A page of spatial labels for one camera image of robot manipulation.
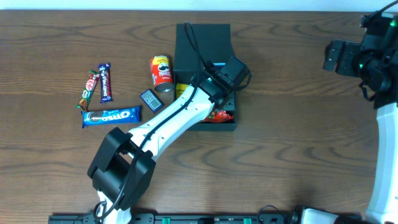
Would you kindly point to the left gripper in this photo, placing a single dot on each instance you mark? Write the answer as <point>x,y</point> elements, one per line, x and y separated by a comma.
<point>229,104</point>

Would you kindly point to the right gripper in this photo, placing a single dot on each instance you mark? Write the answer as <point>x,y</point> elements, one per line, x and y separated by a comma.
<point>341,57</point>

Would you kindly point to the red snack bag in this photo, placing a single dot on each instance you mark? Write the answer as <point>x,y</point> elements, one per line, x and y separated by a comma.
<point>219,117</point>

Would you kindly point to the yellow snack bag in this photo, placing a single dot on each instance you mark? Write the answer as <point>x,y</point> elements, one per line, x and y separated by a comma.
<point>179,89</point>

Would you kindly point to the black gift box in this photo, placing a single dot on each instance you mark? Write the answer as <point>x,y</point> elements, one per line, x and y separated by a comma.
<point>214,41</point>

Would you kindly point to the red Pringles can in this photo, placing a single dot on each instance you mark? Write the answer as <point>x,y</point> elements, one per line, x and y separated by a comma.
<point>161,73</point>

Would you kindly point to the blue Oreo cookie pack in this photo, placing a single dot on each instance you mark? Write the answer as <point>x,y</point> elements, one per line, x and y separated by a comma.
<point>104,117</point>

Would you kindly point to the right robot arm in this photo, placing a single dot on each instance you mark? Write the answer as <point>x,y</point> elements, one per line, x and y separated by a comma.
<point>374,62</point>

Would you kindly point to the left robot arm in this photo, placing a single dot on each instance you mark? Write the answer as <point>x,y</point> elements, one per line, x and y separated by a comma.
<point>123,166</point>

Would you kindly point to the small dark blue packet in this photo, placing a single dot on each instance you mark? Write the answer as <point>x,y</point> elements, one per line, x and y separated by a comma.
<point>152,100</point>

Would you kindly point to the purple Dairy Milk bar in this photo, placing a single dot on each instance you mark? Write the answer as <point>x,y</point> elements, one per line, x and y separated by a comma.
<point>104,72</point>

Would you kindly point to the KitKat chocolate bar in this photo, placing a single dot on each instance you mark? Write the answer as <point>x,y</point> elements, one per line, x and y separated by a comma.
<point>88,91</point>

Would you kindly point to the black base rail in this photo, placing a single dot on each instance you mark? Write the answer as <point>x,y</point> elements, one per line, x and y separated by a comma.
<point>148,218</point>

